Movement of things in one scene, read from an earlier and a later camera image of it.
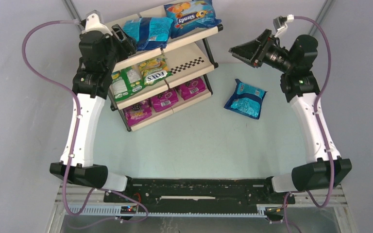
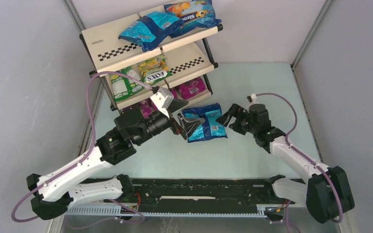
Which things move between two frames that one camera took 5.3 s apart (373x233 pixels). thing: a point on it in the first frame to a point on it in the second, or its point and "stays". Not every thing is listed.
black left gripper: x=120 y=37 to x=178 y=123
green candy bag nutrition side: x=126 y=81 stays
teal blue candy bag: x=247 y=100 to x=213 y=127
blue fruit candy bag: x=191 y=14 stays
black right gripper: x=261 y=52 to x=240 y=118
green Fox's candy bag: x=155 y=70 stays
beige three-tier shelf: x=149 y=84 stays
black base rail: x=198 y=195 stays
